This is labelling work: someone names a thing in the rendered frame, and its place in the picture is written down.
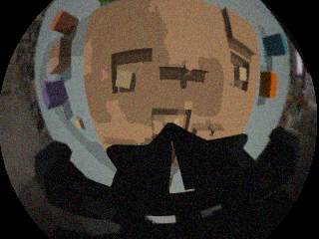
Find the tan wooden puzzle board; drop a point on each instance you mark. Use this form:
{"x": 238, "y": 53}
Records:
{"x": 184, "y": 53}

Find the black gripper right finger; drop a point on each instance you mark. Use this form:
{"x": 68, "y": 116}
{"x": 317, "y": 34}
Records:
{"x": 193, "y": 152}

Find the purple block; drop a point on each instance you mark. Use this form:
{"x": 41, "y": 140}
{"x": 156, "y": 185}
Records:
{"x": 54, "y": 94}

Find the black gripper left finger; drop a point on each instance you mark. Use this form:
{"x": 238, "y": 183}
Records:
{"x": 156, "y": 155}

